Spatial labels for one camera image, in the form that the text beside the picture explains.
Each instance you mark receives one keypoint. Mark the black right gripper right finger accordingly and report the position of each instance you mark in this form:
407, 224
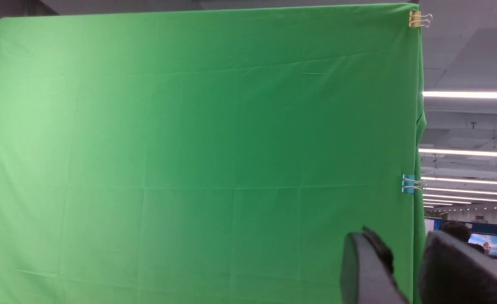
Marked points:
454, 273

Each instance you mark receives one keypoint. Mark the ceiling light strip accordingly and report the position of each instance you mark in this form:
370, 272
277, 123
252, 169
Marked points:
464, 95
467, 153
472, 181

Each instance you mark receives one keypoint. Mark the ceiling light strip near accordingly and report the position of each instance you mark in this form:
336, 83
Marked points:
464, 95

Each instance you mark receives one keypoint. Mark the person's dark-haired head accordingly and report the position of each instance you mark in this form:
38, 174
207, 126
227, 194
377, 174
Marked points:
462, 233

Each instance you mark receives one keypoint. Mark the yellow binder clip top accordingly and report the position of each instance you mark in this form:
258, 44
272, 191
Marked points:
417, 19

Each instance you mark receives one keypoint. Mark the blue binder clip middle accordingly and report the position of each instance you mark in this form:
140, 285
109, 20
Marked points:
410, 184

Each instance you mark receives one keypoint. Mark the green backdrop cloth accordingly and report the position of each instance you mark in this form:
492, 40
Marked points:
206, 157

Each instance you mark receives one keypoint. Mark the computer monitor lit screen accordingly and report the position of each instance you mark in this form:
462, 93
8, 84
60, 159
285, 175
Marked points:
488, 241

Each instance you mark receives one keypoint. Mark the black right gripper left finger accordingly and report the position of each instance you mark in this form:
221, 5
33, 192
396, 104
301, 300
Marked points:
367, 271

